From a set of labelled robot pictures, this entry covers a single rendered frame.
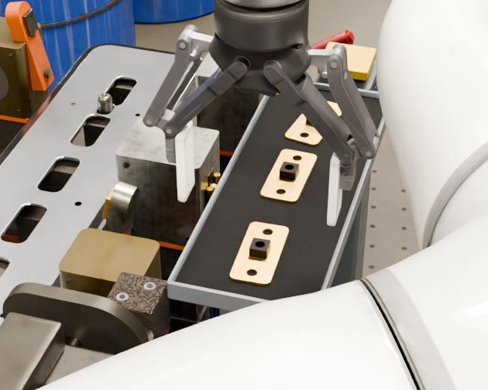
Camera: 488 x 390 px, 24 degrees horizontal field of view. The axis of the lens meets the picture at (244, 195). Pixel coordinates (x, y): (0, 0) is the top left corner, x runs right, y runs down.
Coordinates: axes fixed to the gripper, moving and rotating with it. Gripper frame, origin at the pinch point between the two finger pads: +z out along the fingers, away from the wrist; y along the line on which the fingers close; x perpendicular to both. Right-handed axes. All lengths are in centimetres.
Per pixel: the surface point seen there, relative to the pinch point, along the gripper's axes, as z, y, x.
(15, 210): 22.9, 34.6, -18.8
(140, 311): 13.0, 10.5, 4.1
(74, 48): 101, 98, -182
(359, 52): 6.9, -2.7, -38.8
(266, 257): 6.5, -1.0, 0.8
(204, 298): 7.2, 3.3, 6.8
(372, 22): 123, 24, -259
